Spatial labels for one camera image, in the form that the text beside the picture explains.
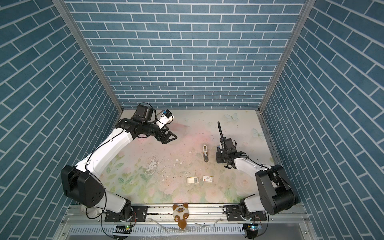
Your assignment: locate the beige mini stapler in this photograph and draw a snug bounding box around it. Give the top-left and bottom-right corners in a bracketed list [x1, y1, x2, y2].
[203, 145, 209, 163]

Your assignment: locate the staple box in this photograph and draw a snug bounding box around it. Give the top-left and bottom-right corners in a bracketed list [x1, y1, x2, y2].
[203, 176, 213, 183]

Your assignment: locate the staple box tray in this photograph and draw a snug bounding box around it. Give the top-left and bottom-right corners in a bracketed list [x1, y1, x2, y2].
[187, 177, 199, 184]

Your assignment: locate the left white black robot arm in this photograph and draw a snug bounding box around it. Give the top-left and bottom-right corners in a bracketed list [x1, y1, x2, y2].
[61, 103, 177, 221]

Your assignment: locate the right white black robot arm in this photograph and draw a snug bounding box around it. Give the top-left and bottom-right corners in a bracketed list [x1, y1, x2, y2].
[216, 137, 299, 219]

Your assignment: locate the panda plush toy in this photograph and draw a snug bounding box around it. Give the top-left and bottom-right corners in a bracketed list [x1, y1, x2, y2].
[173, 203, 189, 230]

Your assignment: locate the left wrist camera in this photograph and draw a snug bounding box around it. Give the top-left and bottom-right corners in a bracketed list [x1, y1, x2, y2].
[156, 110, 174, 129]

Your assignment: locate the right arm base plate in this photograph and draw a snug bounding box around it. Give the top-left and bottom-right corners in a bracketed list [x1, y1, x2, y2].
[222, 204, 267, 222]

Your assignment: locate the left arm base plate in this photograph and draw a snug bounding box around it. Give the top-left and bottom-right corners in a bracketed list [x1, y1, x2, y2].
[105, 206, 149, 223]

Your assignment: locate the aluminium front rail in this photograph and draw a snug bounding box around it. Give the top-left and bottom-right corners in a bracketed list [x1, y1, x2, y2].
[63, 204, 310, 225]

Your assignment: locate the white coiled cable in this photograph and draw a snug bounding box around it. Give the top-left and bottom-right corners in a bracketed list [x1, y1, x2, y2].
[80, 205, 104, 220]

